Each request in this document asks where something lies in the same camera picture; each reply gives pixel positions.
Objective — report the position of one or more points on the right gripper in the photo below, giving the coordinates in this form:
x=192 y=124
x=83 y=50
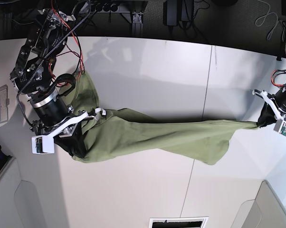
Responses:
x=75 y=145

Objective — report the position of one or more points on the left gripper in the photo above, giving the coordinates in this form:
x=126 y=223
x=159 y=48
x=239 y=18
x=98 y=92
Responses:
x=274 y=107

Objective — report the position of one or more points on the green t-shirt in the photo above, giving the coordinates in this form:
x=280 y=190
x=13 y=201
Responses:
x=114 y=133

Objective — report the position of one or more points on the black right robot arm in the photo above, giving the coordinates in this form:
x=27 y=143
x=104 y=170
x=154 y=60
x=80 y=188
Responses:
x=33 y=72

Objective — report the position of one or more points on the clear plastic tray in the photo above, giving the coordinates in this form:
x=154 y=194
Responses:
x=4 y=105

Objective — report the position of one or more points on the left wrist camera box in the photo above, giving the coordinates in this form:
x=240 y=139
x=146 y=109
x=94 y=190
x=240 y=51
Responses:
x=280 y=127

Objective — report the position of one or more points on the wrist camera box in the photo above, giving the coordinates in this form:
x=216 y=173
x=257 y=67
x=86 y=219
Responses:
x=42 y=144
x=280 y=127

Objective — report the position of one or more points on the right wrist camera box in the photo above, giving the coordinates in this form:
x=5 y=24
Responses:
x=42 y=144

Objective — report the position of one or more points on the aluminium frame post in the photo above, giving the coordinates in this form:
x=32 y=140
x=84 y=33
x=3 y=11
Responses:
x=137 y=24

